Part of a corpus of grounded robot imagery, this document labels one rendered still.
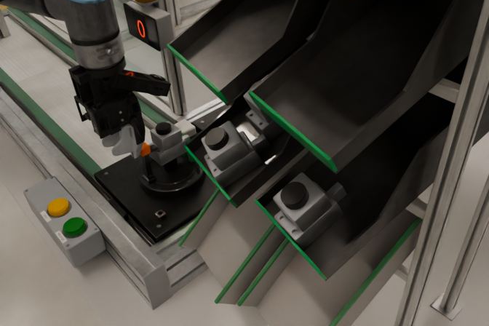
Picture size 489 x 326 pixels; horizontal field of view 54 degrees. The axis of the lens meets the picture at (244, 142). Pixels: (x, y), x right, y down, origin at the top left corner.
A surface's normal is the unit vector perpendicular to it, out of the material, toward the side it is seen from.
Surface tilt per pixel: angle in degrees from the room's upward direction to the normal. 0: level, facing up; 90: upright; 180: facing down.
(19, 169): 0
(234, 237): 45
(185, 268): 90
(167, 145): 90
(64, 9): 90
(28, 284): 0
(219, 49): 25
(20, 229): 0
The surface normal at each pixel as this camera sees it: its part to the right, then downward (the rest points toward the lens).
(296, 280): -0.64, -0.29
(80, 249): 0.66, 0.45
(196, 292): -0.05, -0.77
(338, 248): -0.40, -0.55
